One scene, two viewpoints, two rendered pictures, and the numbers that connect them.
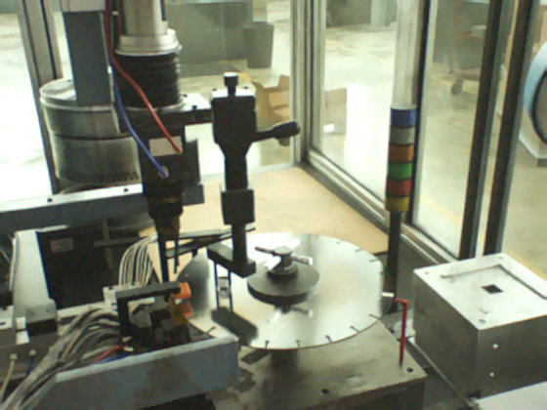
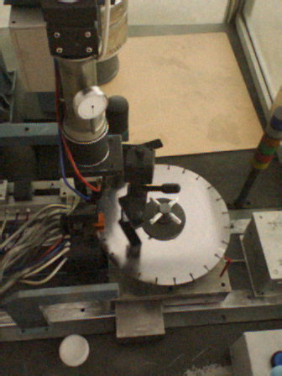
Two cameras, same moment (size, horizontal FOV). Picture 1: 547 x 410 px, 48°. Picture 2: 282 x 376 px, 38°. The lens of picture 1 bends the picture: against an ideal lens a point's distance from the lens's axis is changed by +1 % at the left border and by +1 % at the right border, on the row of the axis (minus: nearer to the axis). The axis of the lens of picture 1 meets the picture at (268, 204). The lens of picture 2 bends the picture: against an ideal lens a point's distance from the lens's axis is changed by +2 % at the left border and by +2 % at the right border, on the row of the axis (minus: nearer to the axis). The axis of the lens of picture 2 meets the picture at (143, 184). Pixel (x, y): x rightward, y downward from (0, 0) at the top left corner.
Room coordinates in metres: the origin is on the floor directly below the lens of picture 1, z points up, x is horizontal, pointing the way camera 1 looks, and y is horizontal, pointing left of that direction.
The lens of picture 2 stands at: (0.32, -0.03, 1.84)
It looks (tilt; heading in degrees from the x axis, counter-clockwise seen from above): 57 degrees down; 8
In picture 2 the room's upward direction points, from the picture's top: 5 degrees clockwise
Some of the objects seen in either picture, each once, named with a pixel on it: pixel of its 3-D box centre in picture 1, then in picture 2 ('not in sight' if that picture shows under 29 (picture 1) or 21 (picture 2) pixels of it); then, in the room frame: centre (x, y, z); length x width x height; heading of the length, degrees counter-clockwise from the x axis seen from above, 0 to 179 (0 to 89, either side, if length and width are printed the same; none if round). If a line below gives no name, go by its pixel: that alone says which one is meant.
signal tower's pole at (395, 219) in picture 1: (392, 261); (248, 185); (1.01, -0.23, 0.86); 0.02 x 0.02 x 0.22
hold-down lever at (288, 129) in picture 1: (264, 129); (157, 180); (0.73, 0.00, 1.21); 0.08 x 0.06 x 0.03; 108
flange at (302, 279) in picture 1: (282, 273); (163, 216); (0.79, -0.02, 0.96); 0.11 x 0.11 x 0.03
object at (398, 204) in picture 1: (396, 200); (260, 159); (1.01, -0.23, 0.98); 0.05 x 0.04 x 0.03; 18
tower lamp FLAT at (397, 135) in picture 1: (400, 132); (277, 127); (1.01, -0.23, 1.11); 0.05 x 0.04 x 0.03; 18
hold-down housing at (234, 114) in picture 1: (234, 152); (138, 179); (0.74, 0.04, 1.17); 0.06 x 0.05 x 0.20; 99
